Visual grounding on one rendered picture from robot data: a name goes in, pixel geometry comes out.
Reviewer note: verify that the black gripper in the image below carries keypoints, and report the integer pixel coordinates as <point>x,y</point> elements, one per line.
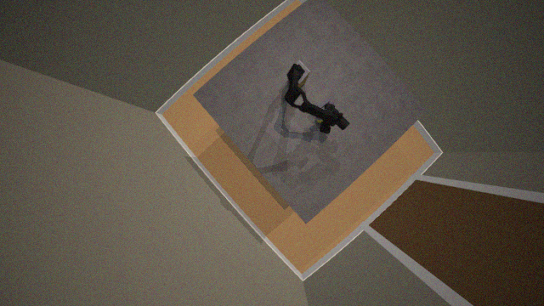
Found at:
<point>323,127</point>

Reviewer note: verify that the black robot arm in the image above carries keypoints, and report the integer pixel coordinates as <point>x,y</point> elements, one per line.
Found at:
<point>330,117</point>

